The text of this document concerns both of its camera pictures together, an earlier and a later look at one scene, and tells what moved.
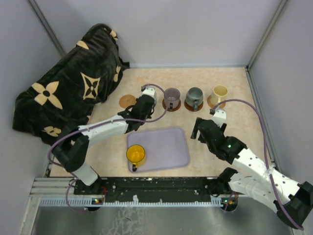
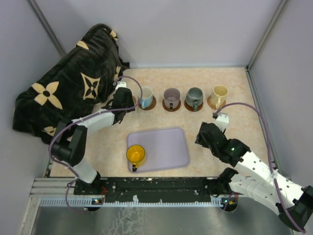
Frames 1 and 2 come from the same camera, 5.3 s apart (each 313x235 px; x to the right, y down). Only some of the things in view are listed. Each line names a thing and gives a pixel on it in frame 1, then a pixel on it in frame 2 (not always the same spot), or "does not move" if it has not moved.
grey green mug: [194, 97] does not move
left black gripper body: [147, 115] to [130, 103]
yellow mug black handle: [135, 153] does not move
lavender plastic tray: [164, 149] does not move
